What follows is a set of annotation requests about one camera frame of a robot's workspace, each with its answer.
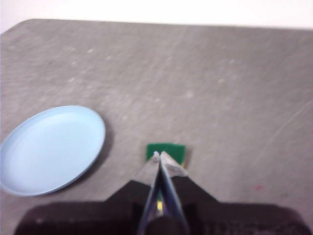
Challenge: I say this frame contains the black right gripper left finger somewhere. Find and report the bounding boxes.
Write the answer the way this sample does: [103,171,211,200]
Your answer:
[13,150,161,235]

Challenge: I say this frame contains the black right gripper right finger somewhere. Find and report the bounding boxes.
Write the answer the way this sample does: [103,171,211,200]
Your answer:
[160,151,312,235]

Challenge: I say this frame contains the green and yellow sponge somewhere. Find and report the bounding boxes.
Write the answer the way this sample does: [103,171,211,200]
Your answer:
[146,143,186,212]

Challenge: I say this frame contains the light blue round plate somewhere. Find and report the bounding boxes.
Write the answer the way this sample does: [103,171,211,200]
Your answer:
[0,105,106,197]

